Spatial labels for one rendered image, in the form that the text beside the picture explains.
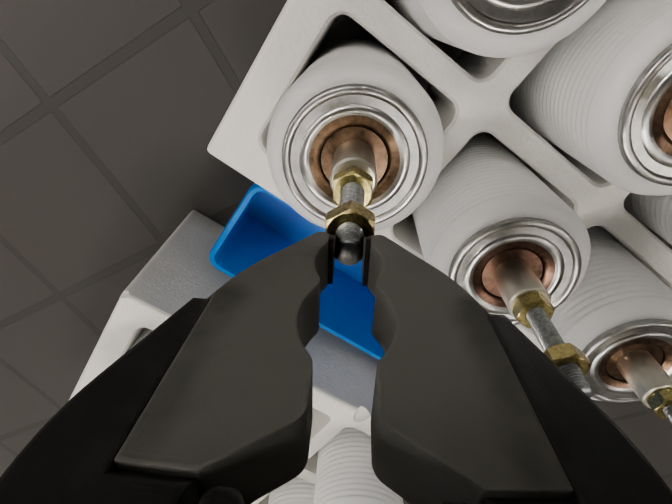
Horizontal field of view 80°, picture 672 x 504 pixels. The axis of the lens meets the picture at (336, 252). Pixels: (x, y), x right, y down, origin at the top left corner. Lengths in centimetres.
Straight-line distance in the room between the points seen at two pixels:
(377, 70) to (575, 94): 11
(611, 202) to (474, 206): 13
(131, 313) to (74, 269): 27
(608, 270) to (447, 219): 14
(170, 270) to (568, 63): 37
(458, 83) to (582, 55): 7
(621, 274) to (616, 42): 16
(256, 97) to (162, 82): 23
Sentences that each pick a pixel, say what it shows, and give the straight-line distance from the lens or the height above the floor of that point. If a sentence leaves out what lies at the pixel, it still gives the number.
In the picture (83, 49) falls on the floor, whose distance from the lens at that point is 54.
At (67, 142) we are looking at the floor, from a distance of 59.
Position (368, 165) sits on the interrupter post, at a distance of 19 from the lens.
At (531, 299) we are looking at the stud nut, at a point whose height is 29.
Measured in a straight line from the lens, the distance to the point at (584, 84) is 26.
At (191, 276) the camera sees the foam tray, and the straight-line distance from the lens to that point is 45.
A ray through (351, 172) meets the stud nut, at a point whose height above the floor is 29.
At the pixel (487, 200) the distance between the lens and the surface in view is 25.
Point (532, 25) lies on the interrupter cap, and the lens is 22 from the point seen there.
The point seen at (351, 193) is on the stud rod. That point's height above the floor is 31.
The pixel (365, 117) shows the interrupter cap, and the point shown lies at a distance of 21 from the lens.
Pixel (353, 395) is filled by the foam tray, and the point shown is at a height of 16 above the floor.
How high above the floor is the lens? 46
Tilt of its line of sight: 59 degrees down
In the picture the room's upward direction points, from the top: 174 degrees counter-clockwise
